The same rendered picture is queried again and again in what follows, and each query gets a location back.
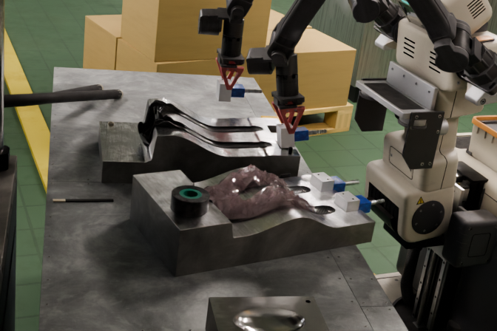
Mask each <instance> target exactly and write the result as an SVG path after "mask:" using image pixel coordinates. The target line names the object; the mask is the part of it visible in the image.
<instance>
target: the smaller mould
mask: <svg viewBox="0 0 497 331"><path fill-rule="evenodd" d="M205 329H206V331H330V330H329V328H328V326H327V324H326V323H325V319H324V318H323V316H322V313H321V312H320V309H319V307H318V305H317V303H316V301H315V298H314V297H313V296H269V297H209V303H208V310H207V316H206V328H205Z"/></svg>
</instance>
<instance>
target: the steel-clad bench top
mask: <svg viewBox="0 0 497 331"><path fill-rule="evenodd" d="M218 78H222V77H221V76H216V75H189V74H175V73H161V72H134V71H120V70H106V69H79V68H66V67H54V76H53V92H57V91H62V90H66V89H74V88H78V87H82V86H90V85H95V84H101V85H103V87H104V90H107V89H121V90H122V91H123V93H124V96H123V97H122V98H119V99H109V100H88V101H78V102H67V103H52V113H51V126H50V150H49V163H48V175H47V200H46V213H45V226H44V250H43V263H42V275H41V300H40V313H39V326H38V331H206V329H205V328H206V316H207V310H208V303H209V297H269V296H313V297H314V298H315V301H316V303H317V305H318V307H319V309H320V312H321V313H322V316H323V318H324V319H325V323H326V324H327V326H328V328H329V330H330V331H408V329H407V327H406V326H405V324H404V323H403V321H402V319H401V318H400V316H399V314H398V312H397V311H396V310H395V308H394V306H393V305H392V303H391V301H390V299H389V298H388V297H387V295H386V293H385V291H384V290H383V289H382V286H381V285H380V283H379V282H378V280H377V279H376V277H375V275H374V274H373V272H372V270H371V269H370V267H369V266H368V263H367V262H366V261H365V259H364V257H363V256H362V254H361V253H360V251H359V249H358V247H357V246H356V245H351V246H346V247H341V248H334V249H330V250H322V251H317V252H313V253H306V254H301V255H296V256H289V257H285V258H280V259H272V260H268V261H264V262H256V263H251V264H247V265H240V266H235V267H227V268H223V269H219V270H211V271H206V272H202V273H195V274H190V275H185V276H178V277H175V276H174V275H173V273H172V272H171V270H170V269H169V268H168V267H167V266H166V264H165V263H164V262H163V260H162V259H161V258H160V257H159V255H158V254H157V253H156V251H155V250H154V249H153V247H152V246H151V245H150V244H149V243H148V241H147V240H146V238H145V237H144V236H143V234H142V233H141V232H140V231H139V230H138V228H137V227H136V226H135V224H134V223H133V221H132V220H131V219H130V208H131V197H132V183H102V182H101V167H100V157H99V147H98V133H99V121H108V122H109V121H112V122H127V123H139V122H141V121H143V119H144V115H145V111H146V105H147V101H148V99H152V98H165V99H169V100H173V101H174V102H177V103H179V104H180V105H182V106H185V107H186V108H187V109H190V110H191V111H193V112H195V113H197V114H199V115H202V116H204V117H210V118H247V117H261V116H277V115H276V113H275V112H274V110H273V109H272V107H271V105H270V103H269V102H268V100H267V99H266V97H265V95H264V94H263V92H262V93H245V95H244V98H233V97H231V102H222V101H218V99H217V97H216V88H217V79H218ZM53 199H113V200H114V202H53Z"/></svg>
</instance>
